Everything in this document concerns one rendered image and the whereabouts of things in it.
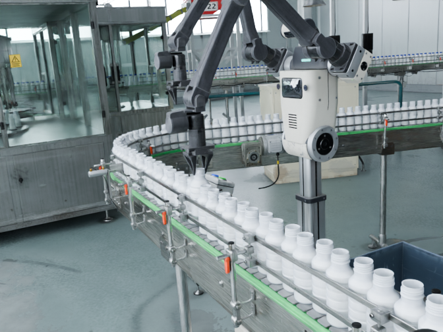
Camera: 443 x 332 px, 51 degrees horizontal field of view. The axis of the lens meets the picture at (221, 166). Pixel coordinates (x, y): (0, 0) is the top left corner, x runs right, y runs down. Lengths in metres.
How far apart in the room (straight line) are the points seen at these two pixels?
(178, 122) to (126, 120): 5.22
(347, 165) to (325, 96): 4.06
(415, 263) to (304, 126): 0.71
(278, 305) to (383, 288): 0.34
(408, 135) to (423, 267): 2.08
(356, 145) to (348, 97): 2.47
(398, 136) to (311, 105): 1.70
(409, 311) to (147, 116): 6.10
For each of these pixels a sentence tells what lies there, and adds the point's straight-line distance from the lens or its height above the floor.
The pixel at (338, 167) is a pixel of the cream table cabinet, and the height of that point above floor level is 0.12.
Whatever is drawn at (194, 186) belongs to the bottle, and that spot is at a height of 1.16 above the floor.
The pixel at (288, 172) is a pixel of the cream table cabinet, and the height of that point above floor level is 0.14.
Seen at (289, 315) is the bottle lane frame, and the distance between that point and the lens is 1.16.
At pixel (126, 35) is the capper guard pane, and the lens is 6.71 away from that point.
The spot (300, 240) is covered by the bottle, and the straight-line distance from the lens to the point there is 1.09.
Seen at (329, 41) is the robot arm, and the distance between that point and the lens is 1.77.
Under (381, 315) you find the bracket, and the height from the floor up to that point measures 1.12.
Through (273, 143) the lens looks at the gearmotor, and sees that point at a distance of 3.02.
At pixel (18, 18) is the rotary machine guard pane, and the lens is 4.56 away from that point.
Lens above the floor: 1.58
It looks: 13 degrees down
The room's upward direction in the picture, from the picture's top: 4 degrees counter-clockwise
